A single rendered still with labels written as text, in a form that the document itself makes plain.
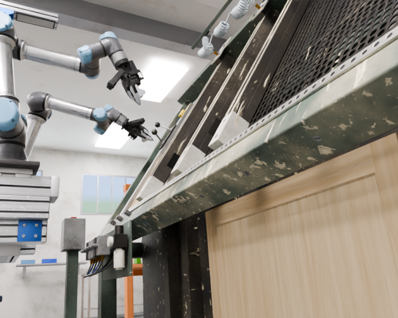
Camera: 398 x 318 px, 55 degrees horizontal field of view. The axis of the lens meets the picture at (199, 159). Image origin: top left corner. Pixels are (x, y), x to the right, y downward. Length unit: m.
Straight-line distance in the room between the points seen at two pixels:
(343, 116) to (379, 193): 0.27
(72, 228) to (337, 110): 1.84
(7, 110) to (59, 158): 8.23
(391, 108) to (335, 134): 0.12
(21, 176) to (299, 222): 1.12
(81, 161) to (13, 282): 3.11
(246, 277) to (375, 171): 0.62
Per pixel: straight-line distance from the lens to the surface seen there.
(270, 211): 1.23
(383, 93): 0.69
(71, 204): 9.60
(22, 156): 1.76
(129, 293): 4.99
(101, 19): 5.11
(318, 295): 1.10
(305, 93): 0.84
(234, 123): 1.19
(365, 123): 0.74
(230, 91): 1.66
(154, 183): 1.83
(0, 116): 1.65
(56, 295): 9.35
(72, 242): 2.31
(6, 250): 1.78
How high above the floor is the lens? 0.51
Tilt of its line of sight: 18 degrees up
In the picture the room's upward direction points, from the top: 4 degrees counter-clockwise
